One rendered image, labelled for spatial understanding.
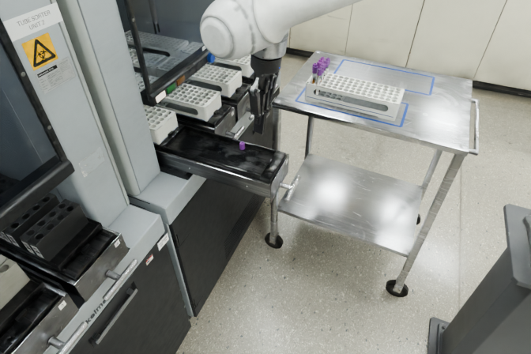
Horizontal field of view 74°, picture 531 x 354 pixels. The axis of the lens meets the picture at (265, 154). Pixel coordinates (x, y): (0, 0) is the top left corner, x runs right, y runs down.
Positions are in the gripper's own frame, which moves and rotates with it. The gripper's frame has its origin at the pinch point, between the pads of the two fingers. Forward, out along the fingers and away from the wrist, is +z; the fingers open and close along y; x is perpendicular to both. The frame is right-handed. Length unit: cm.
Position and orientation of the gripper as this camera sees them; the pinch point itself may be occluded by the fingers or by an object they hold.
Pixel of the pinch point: (259, 121)
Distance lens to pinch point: 98.7
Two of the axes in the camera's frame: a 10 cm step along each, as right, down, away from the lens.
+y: -4.8, 5.5, -6.9
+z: -0.9, 7.4, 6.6
